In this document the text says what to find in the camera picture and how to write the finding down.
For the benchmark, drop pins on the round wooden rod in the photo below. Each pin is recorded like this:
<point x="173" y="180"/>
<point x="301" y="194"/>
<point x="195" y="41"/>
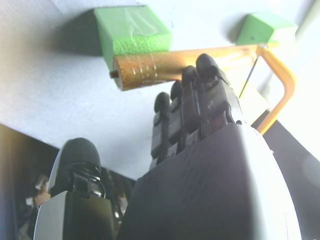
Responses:
<point x="140" y="71"/>

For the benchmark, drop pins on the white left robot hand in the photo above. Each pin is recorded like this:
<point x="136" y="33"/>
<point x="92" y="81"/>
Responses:
<point x="200" y="187"/>

